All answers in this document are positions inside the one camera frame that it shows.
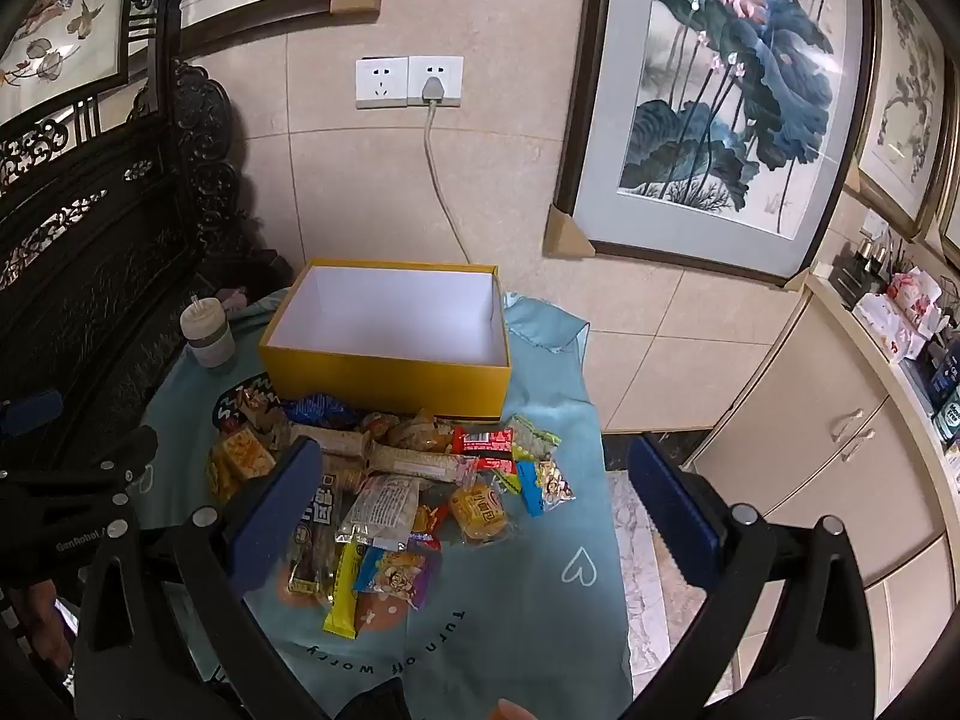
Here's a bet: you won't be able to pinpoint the teal printed cloth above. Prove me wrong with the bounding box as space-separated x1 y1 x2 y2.
139 289 635 720

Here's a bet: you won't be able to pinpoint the dark printed boxes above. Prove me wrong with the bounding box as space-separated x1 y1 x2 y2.
926 345 960 445

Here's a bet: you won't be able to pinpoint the framed lotus painting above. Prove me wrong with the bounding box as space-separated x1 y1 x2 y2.
553 0 880 283

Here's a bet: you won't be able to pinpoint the black bottle set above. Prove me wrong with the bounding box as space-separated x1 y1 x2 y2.
829 236 895 302

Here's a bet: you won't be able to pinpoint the grey plug with cable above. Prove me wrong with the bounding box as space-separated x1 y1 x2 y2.
422 75 475 266

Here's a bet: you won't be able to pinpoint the yellow cardboard box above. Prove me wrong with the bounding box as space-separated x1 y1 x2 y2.
259 259 512 421

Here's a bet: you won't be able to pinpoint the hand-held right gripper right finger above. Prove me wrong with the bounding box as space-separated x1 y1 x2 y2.
628 435 877 720

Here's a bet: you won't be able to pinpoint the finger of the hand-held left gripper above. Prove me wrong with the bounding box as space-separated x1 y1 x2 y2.
0 388 65 440
0 426 159 500

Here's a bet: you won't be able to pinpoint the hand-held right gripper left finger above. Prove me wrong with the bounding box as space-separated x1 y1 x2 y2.
75 435 331 720

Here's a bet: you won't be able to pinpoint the pile of snack packets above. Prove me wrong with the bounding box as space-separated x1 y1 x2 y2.
206 390 575 640

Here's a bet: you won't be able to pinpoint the beige cabinet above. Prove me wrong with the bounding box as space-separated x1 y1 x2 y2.
686 270 960 691

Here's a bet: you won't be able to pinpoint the white cup with straw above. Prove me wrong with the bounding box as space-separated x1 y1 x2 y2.
180 296 236 370

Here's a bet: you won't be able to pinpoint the framed branch painting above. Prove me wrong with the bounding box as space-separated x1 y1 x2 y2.
855 0 959 242

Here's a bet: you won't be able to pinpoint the dark carved wooden screen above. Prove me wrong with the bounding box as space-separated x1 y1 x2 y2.
0 0 295 470

